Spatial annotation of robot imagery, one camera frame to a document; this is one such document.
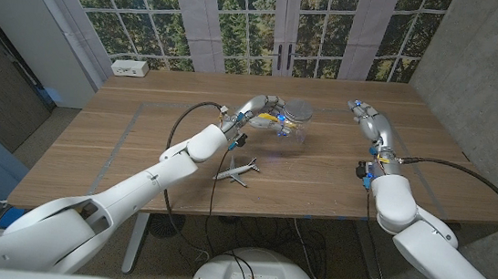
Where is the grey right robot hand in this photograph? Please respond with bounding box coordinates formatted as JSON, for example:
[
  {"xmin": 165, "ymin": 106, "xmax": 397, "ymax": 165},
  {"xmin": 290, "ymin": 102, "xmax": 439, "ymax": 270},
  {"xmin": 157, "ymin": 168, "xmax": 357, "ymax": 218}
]
[{"xmin": 340, "ymin": 98, "xmax": 412, "ymax": 179}]

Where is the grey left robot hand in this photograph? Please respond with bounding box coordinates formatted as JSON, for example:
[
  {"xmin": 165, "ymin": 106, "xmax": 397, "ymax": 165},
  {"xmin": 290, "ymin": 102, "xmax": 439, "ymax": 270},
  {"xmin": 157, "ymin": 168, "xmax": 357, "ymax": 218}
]
[{"xmin": 219, "ymin": 89, "xmax": 298, "ymax": 149}]

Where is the silver jar lid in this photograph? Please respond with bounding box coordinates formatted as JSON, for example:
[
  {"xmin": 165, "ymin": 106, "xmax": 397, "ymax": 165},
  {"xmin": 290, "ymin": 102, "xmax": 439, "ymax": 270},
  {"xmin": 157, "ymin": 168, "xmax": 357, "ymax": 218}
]
[{"xmin": 281, "ymin": 97, "xmax": 316, "ymax": 125}]

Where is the clear jar base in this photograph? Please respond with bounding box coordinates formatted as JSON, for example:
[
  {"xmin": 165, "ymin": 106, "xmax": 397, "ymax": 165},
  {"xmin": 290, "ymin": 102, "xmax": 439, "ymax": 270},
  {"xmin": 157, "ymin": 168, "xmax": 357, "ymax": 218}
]
[{"xmin": 275, "ymin": 109, "xmax": 313, "ymax": 145}]

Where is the yellow toy banana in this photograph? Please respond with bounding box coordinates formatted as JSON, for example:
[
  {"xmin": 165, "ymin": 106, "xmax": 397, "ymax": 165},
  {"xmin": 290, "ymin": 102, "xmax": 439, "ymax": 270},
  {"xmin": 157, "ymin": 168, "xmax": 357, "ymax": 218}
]
[{"xmin": 257, "ymin": 111, "xmax": 281, "ymax": 124}]

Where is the white toy airplane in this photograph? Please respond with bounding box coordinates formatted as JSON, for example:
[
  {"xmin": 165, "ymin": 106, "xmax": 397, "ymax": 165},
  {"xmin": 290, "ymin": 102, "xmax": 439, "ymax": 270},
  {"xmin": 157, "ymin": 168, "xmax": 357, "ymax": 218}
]
[{"xmin": 212, "ymin": 153, "xmax": 262, "ymax": 190}]

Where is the black round floor base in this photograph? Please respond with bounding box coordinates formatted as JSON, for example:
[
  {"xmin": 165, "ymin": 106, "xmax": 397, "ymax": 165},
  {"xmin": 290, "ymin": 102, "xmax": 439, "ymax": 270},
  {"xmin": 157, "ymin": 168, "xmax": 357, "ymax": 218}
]
[{"xmin": 146, "ymin": 211, "xmax": 187, "ymax": 241}]

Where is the printed window backdrop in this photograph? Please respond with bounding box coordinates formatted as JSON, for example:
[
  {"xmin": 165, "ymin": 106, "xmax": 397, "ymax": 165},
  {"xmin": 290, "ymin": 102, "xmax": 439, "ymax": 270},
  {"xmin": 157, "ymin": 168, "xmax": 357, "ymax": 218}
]
[{"xmin": 44, "ymin": 0, "xmax": 456, "ymax": 98}]

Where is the white power outlet box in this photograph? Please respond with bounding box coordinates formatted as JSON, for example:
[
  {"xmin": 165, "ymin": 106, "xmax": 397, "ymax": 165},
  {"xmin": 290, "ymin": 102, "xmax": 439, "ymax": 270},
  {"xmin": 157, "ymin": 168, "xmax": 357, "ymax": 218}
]
[{"xmin": 109, "ymin": 57, "xmax": 151, "ymax": 79}]

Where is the grey table leg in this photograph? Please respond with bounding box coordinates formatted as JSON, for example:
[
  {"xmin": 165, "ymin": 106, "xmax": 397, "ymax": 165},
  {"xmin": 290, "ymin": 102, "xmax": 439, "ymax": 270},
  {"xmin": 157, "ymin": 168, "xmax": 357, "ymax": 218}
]
[{"xmin": 348, "ymin": 220, "xmax": 389, "ymax": 279}]

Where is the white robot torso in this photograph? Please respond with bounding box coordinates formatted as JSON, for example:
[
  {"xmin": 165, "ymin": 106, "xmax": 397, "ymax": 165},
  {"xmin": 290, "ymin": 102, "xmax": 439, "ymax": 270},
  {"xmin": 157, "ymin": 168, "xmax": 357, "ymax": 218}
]
[{"xmin": 188, "ymin": 242, "xmax": 325, "ymax": 279}]

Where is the white table leg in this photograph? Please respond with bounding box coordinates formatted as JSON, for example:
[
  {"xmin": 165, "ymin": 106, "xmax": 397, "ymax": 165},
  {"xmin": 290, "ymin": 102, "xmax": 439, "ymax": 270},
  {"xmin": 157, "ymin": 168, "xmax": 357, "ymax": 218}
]
[{"xmin": 119, "ymin": 210, "xmax": 151, "ymax": 277}]

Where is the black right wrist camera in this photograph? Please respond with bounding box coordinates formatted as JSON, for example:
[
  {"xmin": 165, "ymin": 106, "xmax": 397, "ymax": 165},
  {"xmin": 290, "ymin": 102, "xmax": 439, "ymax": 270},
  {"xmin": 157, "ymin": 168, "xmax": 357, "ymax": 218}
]
[{"xmin": 354, "ymin": 160, "xmax": 369, "ymax": 182}]

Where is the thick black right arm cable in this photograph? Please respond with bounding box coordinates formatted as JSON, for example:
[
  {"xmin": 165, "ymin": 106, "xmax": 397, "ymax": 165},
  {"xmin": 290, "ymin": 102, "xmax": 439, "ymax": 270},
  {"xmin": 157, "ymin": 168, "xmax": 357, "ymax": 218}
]
[{"xmin": 392, "ymin": 153, "xmax": 498, "ymax": 230}]

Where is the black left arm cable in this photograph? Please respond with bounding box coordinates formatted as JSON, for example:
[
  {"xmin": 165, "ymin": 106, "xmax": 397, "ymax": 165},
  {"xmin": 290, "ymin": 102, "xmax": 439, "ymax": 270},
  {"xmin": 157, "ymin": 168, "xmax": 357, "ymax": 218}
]
[{"xmin": 154, "ymin": 97, "xmax": 229, "ymax": 259}]

